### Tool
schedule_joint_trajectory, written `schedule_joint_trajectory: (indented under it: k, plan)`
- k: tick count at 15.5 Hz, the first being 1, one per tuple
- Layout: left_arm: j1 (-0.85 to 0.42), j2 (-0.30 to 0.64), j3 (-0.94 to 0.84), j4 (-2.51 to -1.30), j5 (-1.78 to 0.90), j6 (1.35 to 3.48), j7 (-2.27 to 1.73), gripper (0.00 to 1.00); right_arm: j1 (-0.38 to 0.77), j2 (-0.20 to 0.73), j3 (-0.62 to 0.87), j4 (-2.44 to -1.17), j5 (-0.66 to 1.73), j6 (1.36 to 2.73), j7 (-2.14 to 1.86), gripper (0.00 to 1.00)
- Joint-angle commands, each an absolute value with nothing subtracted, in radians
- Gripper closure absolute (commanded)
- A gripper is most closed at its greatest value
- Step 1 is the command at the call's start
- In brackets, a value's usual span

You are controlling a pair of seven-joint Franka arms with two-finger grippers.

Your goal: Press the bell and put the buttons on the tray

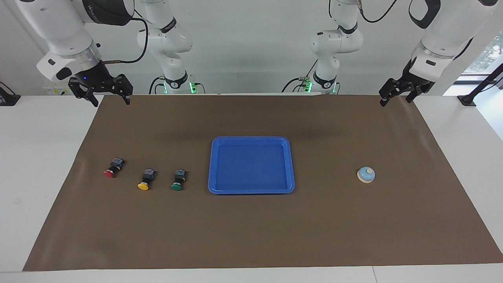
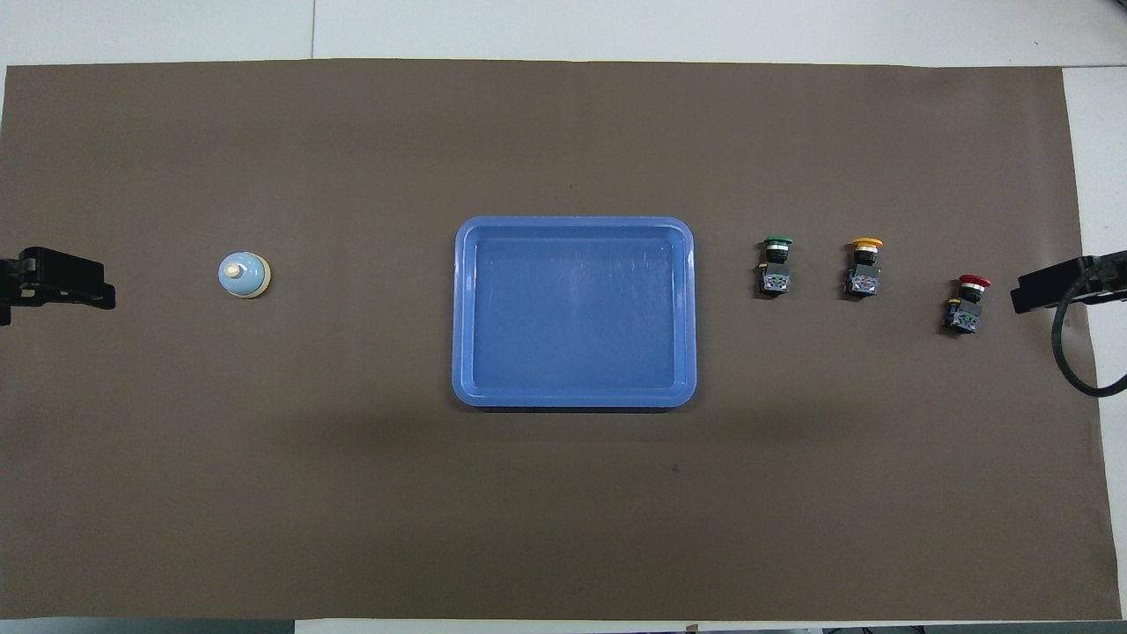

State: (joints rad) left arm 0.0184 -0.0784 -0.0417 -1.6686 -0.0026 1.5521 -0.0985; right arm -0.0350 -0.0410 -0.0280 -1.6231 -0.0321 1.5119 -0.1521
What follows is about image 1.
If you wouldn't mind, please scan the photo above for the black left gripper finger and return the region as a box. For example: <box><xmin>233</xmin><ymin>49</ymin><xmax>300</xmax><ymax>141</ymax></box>
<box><xmin>379</xmin><ymin>79</ymin><xmax>403</xmax><ymax>107</ymax></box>
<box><xmin>406</xmin><ymin>87</ymin><xmax>424</xmax><ymax>103</ymax></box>

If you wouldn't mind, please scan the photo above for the yellow push button switch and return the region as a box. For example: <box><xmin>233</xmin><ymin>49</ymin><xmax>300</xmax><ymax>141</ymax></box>
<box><xmin>138</xmin><ymin>169</ymin><xmax>156</xmax><ymax>191</ymax></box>

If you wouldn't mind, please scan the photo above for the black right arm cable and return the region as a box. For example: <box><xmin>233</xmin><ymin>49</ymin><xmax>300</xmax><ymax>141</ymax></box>
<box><xmin>100</xmin><ymin>17</ymin><xmax>149</xmax><ymax>64</ymax></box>

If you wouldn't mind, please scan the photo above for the black angled stand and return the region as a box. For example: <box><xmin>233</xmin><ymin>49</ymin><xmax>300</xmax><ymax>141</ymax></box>
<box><xmin>457</xmin><ymin>63</ymin><xmax>503</xmax><ymax>107</ymax></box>

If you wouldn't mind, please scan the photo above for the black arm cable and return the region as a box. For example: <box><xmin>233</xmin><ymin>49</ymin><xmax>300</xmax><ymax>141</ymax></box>
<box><xmin>357</xmin><ymin>0</ymin><xmax>402</xmax><ymax>25</ymax></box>
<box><xmin>100</xmin><ymin>17</ymin><xmax>149</xmax><ymax>64</ymax></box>

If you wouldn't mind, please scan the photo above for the white power strip box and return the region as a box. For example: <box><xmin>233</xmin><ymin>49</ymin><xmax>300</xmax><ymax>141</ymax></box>
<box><xmin>42</xmin><ymin>86</ymin><xmax>73</xmax><ymax>96</ymax></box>

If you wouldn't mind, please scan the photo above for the black right base cable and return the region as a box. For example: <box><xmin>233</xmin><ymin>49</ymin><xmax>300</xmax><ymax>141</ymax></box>
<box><xmin>149</xmin><ymin>76</ymin><xmax>165</xmax><ymax>95</ymax></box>

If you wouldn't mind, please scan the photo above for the light blue desk bell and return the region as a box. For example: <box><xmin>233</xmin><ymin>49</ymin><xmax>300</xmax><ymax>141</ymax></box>
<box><xmin>357</xmin><ymin>167</ymin><xmax>376</xmax><ymax>185</ymax></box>

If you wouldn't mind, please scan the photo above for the black base cable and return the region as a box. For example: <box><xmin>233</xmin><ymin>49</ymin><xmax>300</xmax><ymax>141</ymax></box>
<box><xmin>281</xmin><ymin>59</ymin><xmax>319</xmax><ymax>94</ymax></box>
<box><xmin>149</xmin><ymin>76</ymin><xmax>165</xmax><ymax>95</ymax></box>

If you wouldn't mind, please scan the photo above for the black left base cable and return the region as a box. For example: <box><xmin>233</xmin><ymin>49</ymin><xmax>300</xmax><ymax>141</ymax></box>
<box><xmin>281</xmin><ymin>59</ymin><xmax>319</xmax><ymax>94</ymax></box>

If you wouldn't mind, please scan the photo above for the blue plastic tray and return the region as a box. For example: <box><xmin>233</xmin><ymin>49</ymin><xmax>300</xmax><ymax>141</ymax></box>
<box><xmin>207</xmin><ymin>136</ymin><xmax>296</xmax><ymax>195</ymax></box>

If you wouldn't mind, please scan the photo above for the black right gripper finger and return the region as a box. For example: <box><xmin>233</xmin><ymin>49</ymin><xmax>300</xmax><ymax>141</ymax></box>
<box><xmin>69</xmin><ymin>77</ymin><xmax>99</xmax><ymax>107</ymax></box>
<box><xmin>117</xmin><ymin>74</ymin><xmax>133</xmax><ymax>105</ymax></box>

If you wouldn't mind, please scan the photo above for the red push button switch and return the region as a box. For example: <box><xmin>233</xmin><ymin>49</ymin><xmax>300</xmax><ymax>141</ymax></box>
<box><xmin>104</xmin><ymin>157</ymin><xmax>126</xmax><ymax>178</ymax></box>

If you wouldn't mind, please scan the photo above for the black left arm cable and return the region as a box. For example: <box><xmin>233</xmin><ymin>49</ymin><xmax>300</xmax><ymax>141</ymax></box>
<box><xmin>357</xmin><ymin>0</ymin><xmax>402</xmax><ymax>25</ymax></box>

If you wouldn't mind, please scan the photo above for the black table clamp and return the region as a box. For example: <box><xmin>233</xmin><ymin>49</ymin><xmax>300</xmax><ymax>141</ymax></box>
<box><xmin>0</xmin><ymin>81</ymin><xmax>21</xmax><ymax>107</ymax></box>

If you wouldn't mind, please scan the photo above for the green push button switch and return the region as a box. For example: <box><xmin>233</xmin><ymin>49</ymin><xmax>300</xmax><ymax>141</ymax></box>
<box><xmin>171</xmin><ymin>169</ymin><xmax>187</xmax><ymax>192</ymax></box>

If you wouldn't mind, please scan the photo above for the brown table mat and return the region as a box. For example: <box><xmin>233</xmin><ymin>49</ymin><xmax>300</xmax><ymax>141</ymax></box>
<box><xmin>22</xmin><ymin>94</ymin><xmax>503</xmax><ymax>272</ymax></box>

